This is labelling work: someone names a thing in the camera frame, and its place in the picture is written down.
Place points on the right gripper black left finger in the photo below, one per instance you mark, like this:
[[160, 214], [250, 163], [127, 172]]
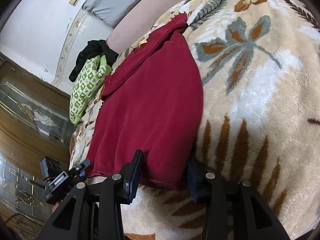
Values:
[[94, 211]]

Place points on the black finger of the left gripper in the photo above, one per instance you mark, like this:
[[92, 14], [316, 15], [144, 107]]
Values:
[[79, 170]]

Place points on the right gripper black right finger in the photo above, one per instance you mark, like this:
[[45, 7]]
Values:
[[233, 210]]

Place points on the dark red knit sweater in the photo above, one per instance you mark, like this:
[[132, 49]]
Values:
[[153, 102]]

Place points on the wooden glass-panel wardrobe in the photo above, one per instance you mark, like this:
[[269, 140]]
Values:
[[34, 125]]

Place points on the green white patterned cloth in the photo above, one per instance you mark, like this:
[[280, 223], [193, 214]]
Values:
[[86, 85]]

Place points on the black garment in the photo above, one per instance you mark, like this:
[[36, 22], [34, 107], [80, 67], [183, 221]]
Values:
[[94, 48]]

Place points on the pink quilted bedsheet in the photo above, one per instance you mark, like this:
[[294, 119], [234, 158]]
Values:
[[137, 22]]

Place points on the cream floral fleece blanket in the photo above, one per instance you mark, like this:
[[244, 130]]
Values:
[[259, 61]]

